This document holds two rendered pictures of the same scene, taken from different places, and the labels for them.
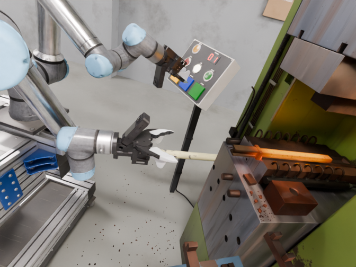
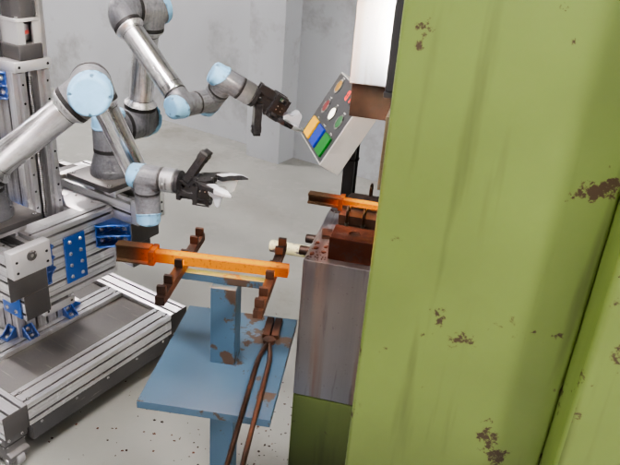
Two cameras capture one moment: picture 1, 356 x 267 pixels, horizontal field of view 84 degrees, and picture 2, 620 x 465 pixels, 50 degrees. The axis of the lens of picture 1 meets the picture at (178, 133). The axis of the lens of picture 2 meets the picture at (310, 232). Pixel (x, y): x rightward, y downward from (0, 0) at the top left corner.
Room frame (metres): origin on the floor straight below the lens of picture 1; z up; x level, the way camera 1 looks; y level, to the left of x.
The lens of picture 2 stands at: (-0.99, -0.98, 1.74)
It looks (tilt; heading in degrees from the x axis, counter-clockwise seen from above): 26 degrees down; 26
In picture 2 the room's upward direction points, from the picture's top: 5 degrees clockwise
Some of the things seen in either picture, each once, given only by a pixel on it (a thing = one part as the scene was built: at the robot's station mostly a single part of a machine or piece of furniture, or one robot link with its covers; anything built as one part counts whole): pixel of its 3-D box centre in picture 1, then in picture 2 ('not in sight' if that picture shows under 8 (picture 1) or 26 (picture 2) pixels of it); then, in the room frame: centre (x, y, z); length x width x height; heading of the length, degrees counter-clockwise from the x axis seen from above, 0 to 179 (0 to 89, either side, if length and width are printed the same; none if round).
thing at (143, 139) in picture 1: (132, 146); (196, 186); (0.48, 0.13, 0.97); 0.12 x 0.08 x 0.09; 105
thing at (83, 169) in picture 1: (81, 159); (148, 205); (0.45, 0.29, 0.88); 0.11 x 0.08 x 0.11; 44
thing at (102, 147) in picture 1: (106, 142); (170, 181); (0.46, 0.21, 0.98); 0.08 x 0.05 x 0.08; 15
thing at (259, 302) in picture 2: not in sight; (212, 290); (0.00, -0.28, 1.00); 0.23 x 0.06 x 0.02; 111
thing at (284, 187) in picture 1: (288, 197); (353, 244); (0.46, -0.40, 0.95); 0.12 x 0.09 x 0.07; 105
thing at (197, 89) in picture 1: (196, 91); (324, 145); (0.98, -0.04, 1.01); 0.07 x 0.05 x 0.07; 40
